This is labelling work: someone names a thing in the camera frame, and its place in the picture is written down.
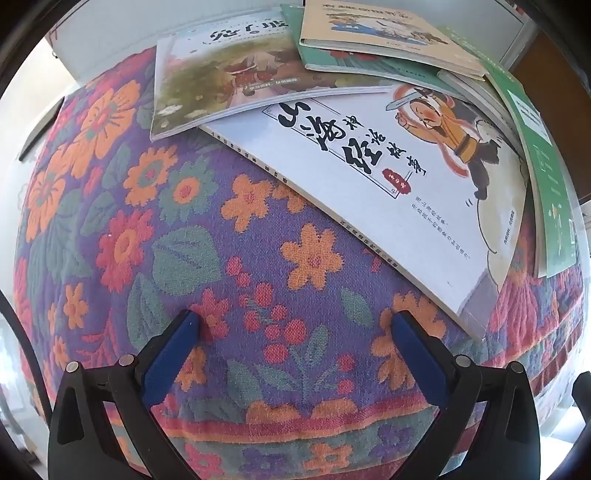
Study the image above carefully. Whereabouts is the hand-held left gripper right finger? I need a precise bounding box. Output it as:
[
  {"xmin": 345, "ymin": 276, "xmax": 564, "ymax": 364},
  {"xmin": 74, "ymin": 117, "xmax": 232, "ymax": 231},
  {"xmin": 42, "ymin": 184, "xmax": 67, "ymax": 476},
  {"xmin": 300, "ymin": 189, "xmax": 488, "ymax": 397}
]
[{"xmin": 392, "ymin": 310, "xmax": 542, "ymax": 480}]

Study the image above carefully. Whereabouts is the floral woven cloth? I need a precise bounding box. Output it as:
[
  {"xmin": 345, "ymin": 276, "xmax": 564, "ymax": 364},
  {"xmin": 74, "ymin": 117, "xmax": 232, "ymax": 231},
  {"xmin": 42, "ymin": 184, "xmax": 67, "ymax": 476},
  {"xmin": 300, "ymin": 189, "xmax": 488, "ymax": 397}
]
[{"xmin": 11, "ymin": 46, "xmax": 583, "ymax": 480}]

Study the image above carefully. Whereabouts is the black smartphone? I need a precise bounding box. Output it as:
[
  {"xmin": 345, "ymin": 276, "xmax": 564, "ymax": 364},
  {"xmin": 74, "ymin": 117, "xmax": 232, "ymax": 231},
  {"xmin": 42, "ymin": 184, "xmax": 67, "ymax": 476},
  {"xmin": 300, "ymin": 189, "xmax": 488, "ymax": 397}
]
[{"xmin": 18, "ymin": 97, "xmax": 65, "ymax": 162}]

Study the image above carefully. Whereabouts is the thin grey white book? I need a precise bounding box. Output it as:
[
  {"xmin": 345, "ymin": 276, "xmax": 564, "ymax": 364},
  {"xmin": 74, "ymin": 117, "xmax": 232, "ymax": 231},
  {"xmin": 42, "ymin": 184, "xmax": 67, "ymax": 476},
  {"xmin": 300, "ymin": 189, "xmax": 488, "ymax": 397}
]
[{"xmin": 436, "ymin": 69, "xmax": 527, "ymax": 158}]

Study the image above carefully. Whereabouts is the beige illustrated book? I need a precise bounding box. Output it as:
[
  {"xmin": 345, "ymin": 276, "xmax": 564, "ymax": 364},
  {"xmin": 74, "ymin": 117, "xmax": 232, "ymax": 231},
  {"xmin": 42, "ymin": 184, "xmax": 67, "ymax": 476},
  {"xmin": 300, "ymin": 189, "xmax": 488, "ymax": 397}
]
[{"xmin": 299, "ymin": 0, "xmax": 490, "ymax": 79}]

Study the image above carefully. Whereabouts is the teal cover book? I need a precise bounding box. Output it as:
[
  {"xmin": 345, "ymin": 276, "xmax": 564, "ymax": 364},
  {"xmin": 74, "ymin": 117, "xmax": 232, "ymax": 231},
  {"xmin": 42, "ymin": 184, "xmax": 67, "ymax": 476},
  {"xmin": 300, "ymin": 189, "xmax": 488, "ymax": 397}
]
[{"xmin": 279, "ymin": 4, "xmax": 467, "ymax": 100}]

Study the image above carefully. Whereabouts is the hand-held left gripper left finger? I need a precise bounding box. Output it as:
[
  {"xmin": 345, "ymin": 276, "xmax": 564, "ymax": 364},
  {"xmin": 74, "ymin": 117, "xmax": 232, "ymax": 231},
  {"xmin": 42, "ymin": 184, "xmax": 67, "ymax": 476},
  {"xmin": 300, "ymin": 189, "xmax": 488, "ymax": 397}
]
[{"xmin": 47, "ymin": 309, "xmax": 200, "ymax": 480}]

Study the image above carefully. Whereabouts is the dark green thick book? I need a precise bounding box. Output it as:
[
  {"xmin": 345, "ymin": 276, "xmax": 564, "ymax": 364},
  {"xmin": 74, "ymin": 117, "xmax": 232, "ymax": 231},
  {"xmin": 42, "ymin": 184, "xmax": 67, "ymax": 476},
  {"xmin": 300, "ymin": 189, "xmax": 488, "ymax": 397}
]
[{"xmin": 438, "ymin": 25, "xmax": 578, "ymax": 279}]

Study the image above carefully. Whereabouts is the brown wooden cabinet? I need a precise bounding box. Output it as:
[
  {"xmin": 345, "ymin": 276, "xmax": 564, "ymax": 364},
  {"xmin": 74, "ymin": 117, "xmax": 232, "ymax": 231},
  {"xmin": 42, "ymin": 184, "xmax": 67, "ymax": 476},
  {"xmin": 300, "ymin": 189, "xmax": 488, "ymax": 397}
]
[{"xmin": 512, "ymin": 28, "xmax": 591, "ymax": 204}]

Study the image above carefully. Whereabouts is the white cartoon warrior book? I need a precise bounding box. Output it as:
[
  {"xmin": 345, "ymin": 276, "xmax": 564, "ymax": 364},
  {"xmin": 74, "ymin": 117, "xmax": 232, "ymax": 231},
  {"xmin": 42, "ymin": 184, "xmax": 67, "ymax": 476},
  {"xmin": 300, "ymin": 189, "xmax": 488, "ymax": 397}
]
[{"xmin": 201, "ymin": 83, "xmax": 529, "ymax": 342}]

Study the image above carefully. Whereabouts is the meadow cover book pink spine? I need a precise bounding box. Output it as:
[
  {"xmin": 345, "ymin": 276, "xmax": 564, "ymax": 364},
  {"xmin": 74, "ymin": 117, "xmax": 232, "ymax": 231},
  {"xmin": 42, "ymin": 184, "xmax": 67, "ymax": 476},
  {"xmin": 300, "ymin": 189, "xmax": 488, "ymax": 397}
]
[{"xmin": 150, "ymin": 21, "xmax": 393, "ymax": 141}]

